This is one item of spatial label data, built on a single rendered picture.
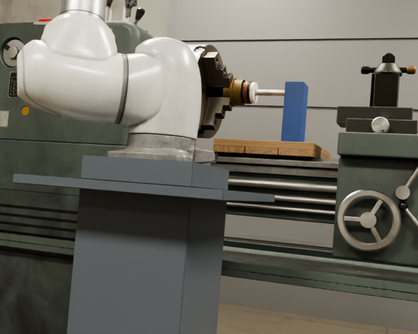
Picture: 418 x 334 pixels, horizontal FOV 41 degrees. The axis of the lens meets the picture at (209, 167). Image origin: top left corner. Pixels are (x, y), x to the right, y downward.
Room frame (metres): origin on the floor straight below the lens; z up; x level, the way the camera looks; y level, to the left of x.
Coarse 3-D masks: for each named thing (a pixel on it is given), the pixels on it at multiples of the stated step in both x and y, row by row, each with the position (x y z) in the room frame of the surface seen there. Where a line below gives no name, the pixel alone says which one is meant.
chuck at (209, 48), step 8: (192, 48) 1.78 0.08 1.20; (208, 48) 1.81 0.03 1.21; (200, 56) 1.75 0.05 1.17; (200, 64) 1.76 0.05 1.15; (200, 72) 1.76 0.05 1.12; (200, 112) 1.79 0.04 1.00; (200, 120) 1.79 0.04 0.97; (216, 128) 1.94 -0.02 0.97; (200, 136) 1.84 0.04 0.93; (208, 136) 1.87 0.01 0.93
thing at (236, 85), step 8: (232, 80) 1.80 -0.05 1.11; (240, 80) 1.80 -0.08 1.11; (224, 88) 1.81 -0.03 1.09; (232, 88) 1.79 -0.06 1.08; (240, 88) 1.78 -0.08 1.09; (248, 88) 1.78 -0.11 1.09; (224, 96) 1.82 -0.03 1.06; (232, 96) 1.80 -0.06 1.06; (240, 96) 1.79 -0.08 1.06; (248, 96) 1.78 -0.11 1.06; (232, 104) 1.82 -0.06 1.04; (240, 104) 1.82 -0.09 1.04
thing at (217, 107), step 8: (208, 104) 1.82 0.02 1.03; (216, 104) 1.81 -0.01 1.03; (224, 104) 1.80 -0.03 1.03; (208, 112) 1.81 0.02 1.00; (216, 112) 1.80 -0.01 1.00; (224, 112) 1.83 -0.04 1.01; (208, 120) 1.80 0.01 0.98; (216, 120) 1.82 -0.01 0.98; (200, 128) 1.80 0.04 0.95; (208, 128) 1.81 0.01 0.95
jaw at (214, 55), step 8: (200, 48) 1.79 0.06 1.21; (208, 56) 1.76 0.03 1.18; (216, 56) 1.77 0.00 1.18; (208, 64) 1.78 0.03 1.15; (216, 64) 1.78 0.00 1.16; (208, 72) 1.80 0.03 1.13; (216, 72) 1.79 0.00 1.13; (224, 72) 1.80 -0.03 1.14; (208, 80) 1.81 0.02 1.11; (216, 80) 1.80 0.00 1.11; (224, 80) 1.80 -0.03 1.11
